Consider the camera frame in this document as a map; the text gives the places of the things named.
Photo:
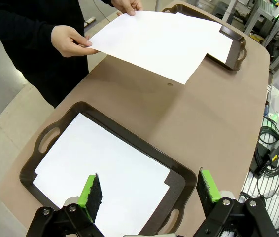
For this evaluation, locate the person's right hand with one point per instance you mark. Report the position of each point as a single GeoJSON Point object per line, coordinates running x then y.
{"type": "Point", "coordinates": [65, 40]}

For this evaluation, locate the person in black sweater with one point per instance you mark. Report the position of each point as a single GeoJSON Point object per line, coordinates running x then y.
{"type": "Point", "coordinates": [50, 74]}

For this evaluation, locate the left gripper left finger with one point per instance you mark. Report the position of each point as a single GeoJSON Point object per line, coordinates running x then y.
{"type": "Point", "coordinates": [90, 200]}

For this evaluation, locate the white slotted mounting plate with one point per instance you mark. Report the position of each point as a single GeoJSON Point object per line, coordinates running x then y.
{"type": "Point", "coordinates": [272, 209]}

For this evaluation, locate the person's right forearm black sleeve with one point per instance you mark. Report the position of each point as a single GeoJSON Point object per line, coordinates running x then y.
{"type": "Point", "coordinates": [18, 27]}

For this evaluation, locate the person's left hand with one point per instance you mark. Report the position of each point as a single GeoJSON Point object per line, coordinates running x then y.
{"type": "Point", "coordinates": [127, 6]}

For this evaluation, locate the aluminium frame cart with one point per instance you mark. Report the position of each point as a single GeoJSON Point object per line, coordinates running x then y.
{"type": "Point", "coordinates": [257, 10]}

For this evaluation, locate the black power adapter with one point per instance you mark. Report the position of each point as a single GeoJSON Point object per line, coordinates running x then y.
{"type": "Point", "coordinates": [259, 158]}

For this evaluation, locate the person's left forearm black sleeve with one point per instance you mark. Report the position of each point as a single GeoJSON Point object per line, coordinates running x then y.
{"type": "Point", "coordinates": [106, 2]}

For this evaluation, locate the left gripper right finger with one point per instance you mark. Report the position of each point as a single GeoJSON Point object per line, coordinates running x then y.
{"type": "Point", "coordinates": [207, 190]}

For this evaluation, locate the brown plastic serving tray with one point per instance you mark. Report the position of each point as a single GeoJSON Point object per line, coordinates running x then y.
{"type": "Point", "coordinates": [235, 39]}
{"type": "Point", "coordinates": [139, 145]}

